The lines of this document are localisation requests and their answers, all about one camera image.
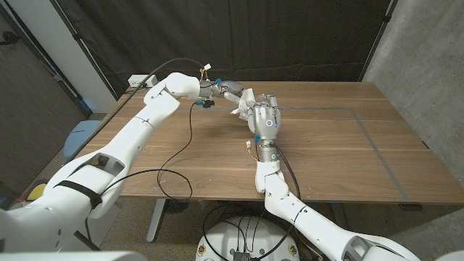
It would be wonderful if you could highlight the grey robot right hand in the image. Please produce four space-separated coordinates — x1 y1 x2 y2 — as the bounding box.
246 93 282 162

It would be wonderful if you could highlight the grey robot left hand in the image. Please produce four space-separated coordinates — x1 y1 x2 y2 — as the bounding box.
198 79 245 105

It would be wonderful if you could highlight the white tissue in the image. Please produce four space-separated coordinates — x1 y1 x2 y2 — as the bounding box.
231 88 259 123

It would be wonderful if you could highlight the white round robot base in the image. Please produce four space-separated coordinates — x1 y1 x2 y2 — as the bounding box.
195 216 301 261

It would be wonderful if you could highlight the black backdrop curtain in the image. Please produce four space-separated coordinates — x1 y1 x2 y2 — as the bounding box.
50 0 398 98

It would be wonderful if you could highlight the white power outlet box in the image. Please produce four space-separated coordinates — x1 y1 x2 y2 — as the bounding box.
128 74 158 88

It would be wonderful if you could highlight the grey table leg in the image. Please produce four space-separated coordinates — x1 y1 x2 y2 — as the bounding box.
328 202 349 233

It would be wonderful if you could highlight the black round floor fan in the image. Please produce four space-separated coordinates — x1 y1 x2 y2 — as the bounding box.
165 199 191 215

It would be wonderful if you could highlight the white table leg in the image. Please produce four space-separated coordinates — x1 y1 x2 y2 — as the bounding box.
146 198 167 243

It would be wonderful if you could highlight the black backdrop stand pole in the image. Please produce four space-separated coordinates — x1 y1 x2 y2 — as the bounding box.
358 0 397 83
49 0 119 101

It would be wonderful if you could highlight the light blue round stool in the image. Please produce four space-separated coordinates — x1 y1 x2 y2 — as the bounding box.
63 120 102 162

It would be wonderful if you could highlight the yellow and black floor item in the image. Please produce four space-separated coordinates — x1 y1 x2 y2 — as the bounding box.
27 183 48 202

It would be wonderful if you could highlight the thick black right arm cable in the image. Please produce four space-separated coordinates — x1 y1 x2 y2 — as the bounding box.
273 143 302 200

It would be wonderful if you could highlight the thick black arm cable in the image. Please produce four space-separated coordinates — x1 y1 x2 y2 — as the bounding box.
67 57 206 164
273 143 302 200

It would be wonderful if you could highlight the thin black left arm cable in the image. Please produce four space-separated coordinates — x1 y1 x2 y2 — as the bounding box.
85 104 199 240

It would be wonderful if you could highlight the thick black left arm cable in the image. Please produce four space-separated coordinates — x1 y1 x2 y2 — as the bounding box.
67 57 206 164

